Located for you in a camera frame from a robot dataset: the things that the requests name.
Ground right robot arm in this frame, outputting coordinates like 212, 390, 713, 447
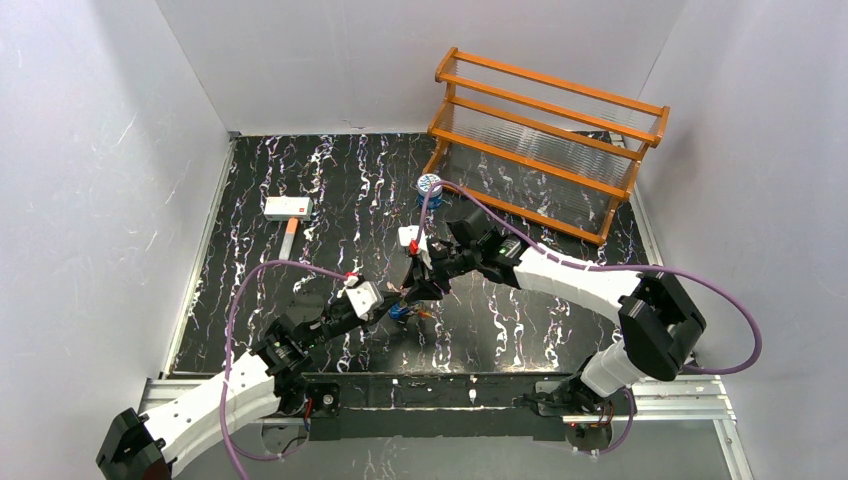
397, 210, 706, 402

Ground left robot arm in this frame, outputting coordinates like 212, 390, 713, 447
96, 293, 389, 479

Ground blue jar with patterned lid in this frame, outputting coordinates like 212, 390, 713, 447
416, 173, 442, 210

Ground white orange marker pen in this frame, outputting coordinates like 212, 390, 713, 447
278, 217, 300, 260

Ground white box with red logo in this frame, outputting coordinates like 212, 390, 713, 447
263, 196, 314, 221

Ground orange wooden shelf rack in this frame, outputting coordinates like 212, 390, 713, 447
423, 47, 671, 245

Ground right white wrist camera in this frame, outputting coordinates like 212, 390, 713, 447
397, 225, 432, 269

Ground aluminium rail frame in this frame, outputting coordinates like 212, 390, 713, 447
123, 374, 755, 480

